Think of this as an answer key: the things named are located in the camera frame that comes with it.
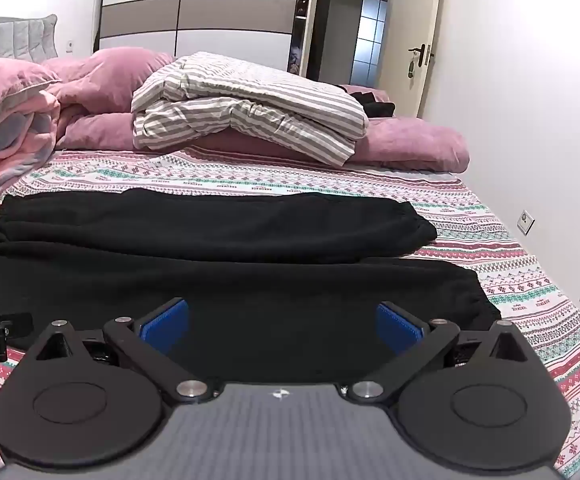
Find patterned bed sheet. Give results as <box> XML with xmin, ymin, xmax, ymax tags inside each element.
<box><xmin>0</xmin><ymin>147</ymin><xmax>580</xmax><ymax>480</ymax></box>

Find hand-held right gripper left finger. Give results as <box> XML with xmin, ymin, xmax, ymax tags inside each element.
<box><xmin>35</xmin><ymin>297</ymin><xmax>216</xmax><ymax>402</ymax></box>

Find pink and grey duvet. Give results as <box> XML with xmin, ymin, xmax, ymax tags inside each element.
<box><xmin>0</xmin><ymin>57</ymin><xmax>63</xmax><ymax>221</ymax></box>

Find open dark shelf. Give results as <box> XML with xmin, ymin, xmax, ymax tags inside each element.
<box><xmin>287</xmin><ymin>0</ymin><xmax>312</xmax><ymax>74</ymax></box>

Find black pants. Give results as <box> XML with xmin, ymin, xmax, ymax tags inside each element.
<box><xmin>0</xmin><ymin>187</ymin><xmax>502</xmax><ymax>383</ymax></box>

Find dark clothes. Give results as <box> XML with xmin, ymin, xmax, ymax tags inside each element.
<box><xmin>337</xmin><ymin>84</ymin><xmax>396</xmax><ymax>120</ymax></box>

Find frosted glass window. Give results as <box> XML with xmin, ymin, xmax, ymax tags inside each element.
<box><xmin>352</xmin><ymin>0</ymin><xmax>388</xmax><ymax>86</ymax></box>

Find grey padded headboard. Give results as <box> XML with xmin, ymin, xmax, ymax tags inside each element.
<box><xmin>0</xmin><ymin>14</ymin><xmax>58</xmax><ymax>63</ymax></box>

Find white and taupe wardrobe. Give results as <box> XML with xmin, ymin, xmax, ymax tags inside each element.
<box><xmin>92</xmin><ymin>0</ymin><xmax>316</xmax><ymax>73</ymax></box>

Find cream door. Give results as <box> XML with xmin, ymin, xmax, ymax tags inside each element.
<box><xmin>377</xmin><ymin>0</ymin><xmax>445</xmax><ymax>120</ymax></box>

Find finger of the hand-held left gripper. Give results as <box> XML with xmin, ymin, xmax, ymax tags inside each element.
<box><xmin>1</xmin><ymin>312</ymin><xmax>33</xmax><ymax>348</ymax></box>

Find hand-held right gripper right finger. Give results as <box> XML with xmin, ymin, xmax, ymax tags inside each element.
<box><xmin>346</xmin><ymin>302</ymin><xmax>531</xmax><ymax>403</ymax></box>

